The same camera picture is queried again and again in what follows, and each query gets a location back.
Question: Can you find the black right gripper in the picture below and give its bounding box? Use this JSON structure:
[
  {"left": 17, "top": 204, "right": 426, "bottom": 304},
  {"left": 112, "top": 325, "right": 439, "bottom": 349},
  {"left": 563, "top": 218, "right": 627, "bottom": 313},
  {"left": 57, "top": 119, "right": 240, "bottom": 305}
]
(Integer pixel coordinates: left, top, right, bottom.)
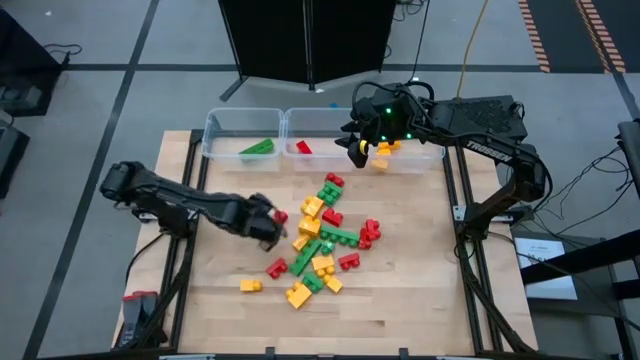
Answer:
[{"left": 334, "top": 94, "right": 384, "bottom": 170}]

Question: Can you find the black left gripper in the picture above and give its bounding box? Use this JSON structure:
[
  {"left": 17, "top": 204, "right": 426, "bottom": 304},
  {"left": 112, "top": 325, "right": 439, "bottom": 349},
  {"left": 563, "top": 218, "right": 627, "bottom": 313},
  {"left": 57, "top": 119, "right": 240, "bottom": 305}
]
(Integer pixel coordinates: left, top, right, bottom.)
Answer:
[{"left": 222, "top": 193, "right": 286, "bottom": 252}]

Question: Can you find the long green building block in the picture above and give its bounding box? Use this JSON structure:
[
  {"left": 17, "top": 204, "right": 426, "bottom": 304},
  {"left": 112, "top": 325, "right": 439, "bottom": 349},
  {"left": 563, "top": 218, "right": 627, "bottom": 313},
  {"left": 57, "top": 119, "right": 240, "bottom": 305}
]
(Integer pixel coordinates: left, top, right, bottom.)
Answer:
[
  {"left": 319, "top": 225, "right": 361, "bottom": 249},
  {"left": 237, "top": 137, "right": 276, "bottom": 162},
  {"left": 288, "top": 238, "right": 324, "bottom": 278}
]

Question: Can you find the square green building block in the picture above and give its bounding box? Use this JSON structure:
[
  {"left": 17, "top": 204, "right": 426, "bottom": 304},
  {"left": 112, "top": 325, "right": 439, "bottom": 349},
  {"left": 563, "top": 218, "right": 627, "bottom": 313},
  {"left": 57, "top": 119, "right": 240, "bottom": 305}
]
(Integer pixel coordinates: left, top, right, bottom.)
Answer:
[{"left": 317, "top": 182, "right": 345, "bottom": 206}]

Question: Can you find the short green building block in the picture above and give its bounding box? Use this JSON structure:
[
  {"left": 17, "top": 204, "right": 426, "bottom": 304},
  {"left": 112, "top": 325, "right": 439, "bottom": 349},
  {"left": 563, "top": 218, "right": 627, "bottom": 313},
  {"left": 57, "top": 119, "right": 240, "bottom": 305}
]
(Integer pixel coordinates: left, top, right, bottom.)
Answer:
[{"left": 301, "top": 271, "right": 325, "bottom": 294}]

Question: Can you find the clear plastic bin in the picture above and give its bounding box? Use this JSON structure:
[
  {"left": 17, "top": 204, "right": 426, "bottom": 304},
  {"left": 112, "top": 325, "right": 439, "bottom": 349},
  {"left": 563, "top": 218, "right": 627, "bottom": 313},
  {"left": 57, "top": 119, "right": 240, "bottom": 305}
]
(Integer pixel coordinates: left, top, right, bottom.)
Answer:
[
  {"left": 367, "top": 107, "right": 447, "bottom": 175},
  {"left": 201, "top": 106, "right": 287, "bottom": 174},
  {"left": 282, "top": 106, "right": 364, "bottom": 174}
]

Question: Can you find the large yellow building block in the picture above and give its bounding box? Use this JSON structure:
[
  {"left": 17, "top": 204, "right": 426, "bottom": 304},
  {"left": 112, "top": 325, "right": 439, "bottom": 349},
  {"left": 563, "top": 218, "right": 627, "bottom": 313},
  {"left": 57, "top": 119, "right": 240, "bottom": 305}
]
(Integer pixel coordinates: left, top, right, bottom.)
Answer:
[{"left": 285, "top": 281, "right": 314, "bottom": 311}]

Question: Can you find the black folding partition screen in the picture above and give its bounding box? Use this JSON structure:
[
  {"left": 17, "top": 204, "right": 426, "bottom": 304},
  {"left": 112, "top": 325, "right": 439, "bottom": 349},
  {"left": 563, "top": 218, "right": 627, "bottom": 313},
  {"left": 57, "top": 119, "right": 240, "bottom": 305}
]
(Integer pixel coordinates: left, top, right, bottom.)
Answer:
[{"left": 218, "top": 0, "right": 397, "bottom": 101}]

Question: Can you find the black perforated control box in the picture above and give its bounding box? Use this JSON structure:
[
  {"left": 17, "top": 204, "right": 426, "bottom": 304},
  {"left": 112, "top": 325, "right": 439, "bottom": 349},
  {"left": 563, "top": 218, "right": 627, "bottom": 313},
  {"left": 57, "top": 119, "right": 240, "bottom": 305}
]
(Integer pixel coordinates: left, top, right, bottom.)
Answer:
[{"left": 429, "top": 94, "right": 530, "bottom": 144}]

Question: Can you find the black clamp red top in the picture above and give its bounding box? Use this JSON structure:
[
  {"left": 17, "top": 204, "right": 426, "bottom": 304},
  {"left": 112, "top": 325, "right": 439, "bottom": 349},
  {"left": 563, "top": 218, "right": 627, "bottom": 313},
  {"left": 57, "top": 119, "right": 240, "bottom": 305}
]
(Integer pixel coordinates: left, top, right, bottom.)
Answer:
[
  {"left": 141, "top": 290, "right": 160, "bottom": 331},
  {"left": 122, "top": 293, "right": 144, "bottom": 349}
]

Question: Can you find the white paper sign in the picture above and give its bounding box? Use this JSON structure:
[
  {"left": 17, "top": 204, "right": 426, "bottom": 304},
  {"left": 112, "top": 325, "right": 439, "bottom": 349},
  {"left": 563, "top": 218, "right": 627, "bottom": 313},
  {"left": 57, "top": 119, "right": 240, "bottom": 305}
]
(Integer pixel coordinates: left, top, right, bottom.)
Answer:
[{"left": 513, "top": 236, "right": 579, "bottom": 302}]

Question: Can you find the black support beam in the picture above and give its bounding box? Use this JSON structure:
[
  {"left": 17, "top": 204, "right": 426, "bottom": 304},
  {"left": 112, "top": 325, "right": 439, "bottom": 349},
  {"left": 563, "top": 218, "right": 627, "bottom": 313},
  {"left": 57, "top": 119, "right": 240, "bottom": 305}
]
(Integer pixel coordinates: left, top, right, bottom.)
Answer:
[{"left": 519, "top": 229, "right": 640, "bottom": 286}]

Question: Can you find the black floor case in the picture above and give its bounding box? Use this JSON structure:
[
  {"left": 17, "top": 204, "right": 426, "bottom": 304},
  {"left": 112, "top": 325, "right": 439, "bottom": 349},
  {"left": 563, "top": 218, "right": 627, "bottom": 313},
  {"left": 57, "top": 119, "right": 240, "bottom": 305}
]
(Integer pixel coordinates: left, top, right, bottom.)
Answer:
[{"left": 0, "top": 117, "right": 31, "bottom": 201}]

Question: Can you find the grey side table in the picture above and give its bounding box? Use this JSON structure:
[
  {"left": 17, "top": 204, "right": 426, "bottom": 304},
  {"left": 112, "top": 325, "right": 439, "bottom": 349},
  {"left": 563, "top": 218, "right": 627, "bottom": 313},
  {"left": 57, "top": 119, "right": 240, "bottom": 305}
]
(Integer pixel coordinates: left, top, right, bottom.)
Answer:
[{"left": 509, "top": 229, "right": 624, "bottom": 319}]

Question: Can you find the black floor cabinet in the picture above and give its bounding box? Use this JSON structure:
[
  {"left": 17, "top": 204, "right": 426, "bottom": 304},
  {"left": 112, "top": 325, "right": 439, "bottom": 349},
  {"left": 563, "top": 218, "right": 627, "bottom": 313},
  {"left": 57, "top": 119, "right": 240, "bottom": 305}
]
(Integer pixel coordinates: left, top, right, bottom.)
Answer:
[{"left": 0, "top": 7, "right": 64, "bottom": 119}]

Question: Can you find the black hanging cable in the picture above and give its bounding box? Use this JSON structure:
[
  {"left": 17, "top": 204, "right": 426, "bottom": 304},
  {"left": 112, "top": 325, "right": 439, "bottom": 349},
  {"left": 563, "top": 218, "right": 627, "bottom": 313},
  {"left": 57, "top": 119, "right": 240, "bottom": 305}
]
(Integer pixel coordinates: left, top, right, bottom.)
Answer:
[{"left": 410, "top": 0, "right": 431, "bottom": 84}]

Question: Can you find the yellow hanging cable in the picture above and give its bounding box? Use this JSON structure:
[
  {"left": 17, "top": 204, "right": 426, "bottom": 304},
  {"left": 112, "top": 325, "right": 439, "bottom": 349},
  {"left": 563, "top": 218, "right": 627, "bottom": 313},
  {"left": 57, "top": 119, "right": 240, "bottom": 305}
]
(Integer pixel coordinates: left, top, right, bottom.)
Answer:
[{"left": 455, "top": 0, "right": 490, "bottom": 99}]

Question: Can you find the black floor cable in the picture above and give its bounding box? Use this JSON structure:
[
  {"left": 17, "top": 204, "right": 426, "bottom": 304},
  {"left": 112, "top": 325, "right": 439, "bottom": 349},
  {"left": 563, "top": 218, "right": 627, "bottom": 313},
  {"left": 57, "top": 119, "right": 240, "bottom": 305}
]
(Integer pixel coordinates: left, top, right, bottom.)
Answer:
[{"left": 42, "top": 43, "right": 84, "bottom": 67}]

